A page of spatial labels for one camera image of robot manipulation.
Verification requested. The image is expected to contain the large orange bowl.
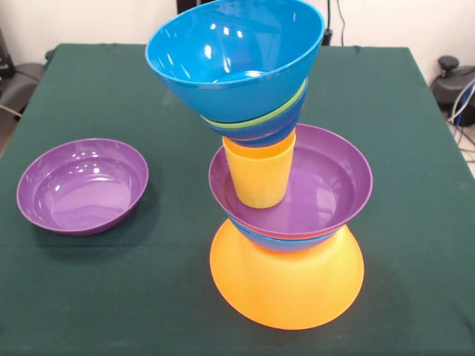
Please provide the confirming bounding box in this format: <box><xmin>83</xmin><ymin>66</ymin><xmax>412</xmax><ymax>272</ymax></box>
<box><xmin>209</xmin><ymin>218</ymin><xmax>365</xmax><ymax>331</ymax></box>

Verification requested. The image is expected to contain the small green bowl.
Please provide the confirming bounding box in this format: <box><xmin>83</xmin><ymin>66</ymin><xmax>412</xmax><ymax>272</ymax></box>
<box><xmin>202</xmin><ymin>77</ymin><xmax>309</xmax><ymax>131</ymax></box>

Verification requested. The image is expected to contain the light blue bowl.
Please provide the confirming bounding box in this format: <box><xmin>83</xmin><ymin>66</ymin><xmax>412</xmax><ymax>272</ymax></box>
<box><xmin>226</xmin><ymin>217</ymin><xmax>346</xmax><ymax>254</ymax></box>
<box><xmin>145</xmin><ymin>0</ymin><xmax>327</xmax><ymax>123</ymax></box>

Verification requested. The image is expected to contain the purple shallow bowl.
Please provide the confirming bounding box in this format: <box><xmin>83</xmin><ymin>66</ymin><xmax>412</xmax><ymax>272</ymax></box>
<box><xmin>208</xmin><ymin>124</ymin><xmax>373</xmax><ymax>238</ymax></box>
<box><xmin>16</xmin><ymin>138</ymin><xmax>150</xmax><ymax>237</ymax></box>

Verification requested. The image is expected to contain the orange cup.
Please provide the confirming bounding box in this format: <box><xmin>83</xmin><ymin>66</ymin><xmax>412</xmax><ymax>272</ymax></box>
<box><xmin>222</xmin><ymin>129</ymin><xmax>298</xmax><ymax>159</ymax></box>

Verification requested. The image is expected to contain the yellow cup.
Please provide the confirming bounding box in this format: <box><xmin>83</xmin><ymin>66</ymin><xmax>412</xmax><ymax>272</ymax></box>
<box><xmin>224</xmin><ymin>151</ymin><xmax>296</xmax><ymax>209</ymax></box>

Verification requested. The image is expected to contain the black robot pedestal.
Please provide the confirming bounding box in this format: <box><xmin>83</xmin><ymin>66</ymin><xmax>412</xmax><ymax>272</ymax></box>
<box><xmin>177</xmin><ymin>0</ymin><xmax>209</xmax><ymax>11</ymax></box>

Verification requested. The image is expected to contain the dark green tablecloth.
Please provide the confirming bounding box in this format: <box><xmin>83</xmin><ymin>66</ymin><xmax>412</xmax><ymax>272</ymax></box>
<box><xmin>0</xmin><ymin>43</ymin><xmax>475</xmax><ymax>356</ymax></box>

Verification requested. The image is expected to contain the small dark blue bowl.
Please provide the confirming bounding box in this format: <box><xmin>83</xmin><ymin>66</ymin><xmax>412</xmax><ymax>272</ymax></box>
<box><xmin>202</xmin><ymin>87</ymin><xmax>309</xmax><ymax>148</ymax></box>

